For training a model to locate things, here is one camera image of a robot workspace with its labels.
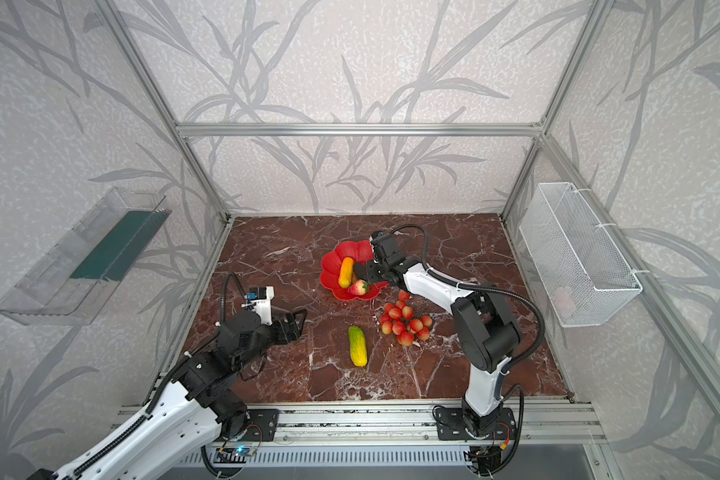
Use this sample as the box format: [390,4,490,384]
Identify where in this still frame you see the red green fake apple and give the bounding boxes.
[348,280,370,297]

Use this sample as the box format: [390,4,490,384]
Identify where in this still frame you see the yellow fake mango fruit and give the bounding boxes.
[338,257,355,289]

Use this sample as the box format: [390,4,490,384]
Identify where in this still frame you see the red fake grape bunch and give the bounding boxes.
[379,290,434,347]

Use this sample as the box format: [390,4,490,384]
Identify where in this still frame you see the green yellow fake cucumber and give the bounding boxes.
[348,326,368,367]

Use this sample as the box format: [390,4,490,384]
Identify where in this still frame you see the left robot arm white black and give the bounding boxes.
[32,309,307,479]

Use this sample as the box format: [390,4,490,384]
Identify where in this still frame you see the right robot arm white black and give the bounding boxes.
[361,231,522,421]

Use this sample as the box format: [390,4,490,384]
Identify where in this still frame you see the red flower-shaped fruit bowl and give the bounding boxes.
[320,240,388,301]

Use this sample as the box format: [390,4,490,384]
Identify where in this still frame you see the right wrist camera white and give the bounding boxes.
[369,230,388,242]

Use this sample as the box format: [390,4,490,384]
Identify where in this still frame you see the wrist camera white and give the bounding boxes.
[369,230,388,242]
[242,286,274,325]

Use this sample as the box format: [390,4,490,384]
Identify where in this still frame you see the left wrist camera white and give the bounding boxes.
[242,286,274,325]

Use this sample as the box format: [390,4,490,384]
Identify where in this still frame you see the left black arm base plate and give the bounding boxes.
[223,408,280,443]

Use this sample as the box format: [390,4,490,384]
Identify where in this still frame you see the aluminium front rail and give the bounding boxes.
[101,400,607,449]

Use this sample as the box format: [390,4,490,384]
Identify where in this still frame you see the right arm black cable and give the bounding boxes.
[383,223,546,475]

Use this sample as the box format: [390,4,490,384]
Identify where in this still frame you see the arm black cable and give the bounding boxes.
[71,272,247,480]
[383,223,546,475]

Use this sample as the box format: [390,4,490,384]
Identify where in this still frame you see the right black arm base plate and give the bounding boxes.
[432,404,517,441]

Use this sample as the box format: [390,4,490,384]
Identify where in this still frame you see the clear plastic wall tray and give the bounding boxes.
[0,187,172,326]

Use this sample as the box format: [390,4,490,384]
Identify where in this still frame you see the white wire mesh basket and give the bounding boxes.
[519,182,643,328]

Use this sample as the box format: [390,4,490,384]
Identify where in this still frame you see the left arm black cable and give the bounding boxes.
[71,272,247,480]

